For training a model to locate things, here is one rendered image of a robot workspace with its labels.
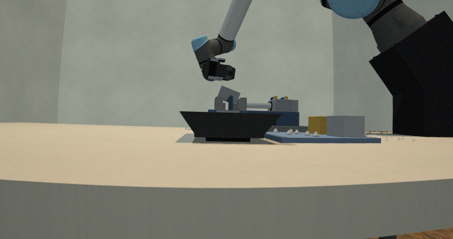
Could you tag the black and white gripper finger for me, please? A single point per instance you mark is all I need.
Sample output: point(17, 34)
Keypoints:
point(218, 59)
point(219, 78)

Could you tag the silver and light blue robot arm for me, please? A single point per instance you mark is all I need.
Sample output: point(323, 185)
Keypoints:
point(389, 20)

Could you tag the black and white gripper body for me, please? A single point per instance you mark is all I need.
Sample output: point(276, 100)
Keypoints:
point(213, 68)

